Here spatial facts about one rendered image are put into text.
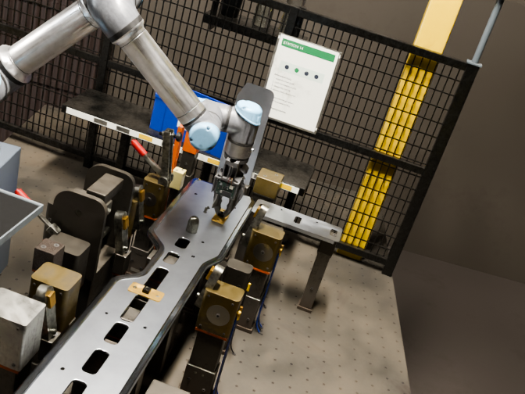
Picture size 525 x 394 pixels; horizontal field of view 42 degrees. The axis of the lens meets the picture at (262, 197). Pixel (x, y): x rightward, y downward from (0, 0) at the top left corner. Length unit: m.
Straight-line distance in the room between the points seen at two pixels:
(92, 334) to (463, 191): 3.12
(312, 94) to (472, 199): 2.10
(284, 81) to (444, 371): 1.77
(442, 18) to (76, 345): 1.55
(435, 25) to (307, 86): 0.47
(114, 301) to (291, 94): 1.12
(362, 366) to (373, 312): 0.31
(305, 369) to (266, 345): 0.14
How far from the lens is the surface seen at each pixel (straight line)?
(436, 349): 3.72
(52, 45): 1.91
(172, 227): 1.98
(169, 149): 2.03
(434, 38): 2.41
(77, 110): 2.52
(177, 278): 1.77
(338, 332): 2.30
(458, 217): 4.41
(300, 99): 2.47
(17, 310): 1.43
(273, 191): 2.26
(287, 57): 2.44
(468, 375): 3.66
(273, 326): 2.22
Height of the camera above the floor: 2.01
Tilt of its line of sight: 27 degrees down
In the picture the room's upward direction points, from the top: 17 degrees clockwise
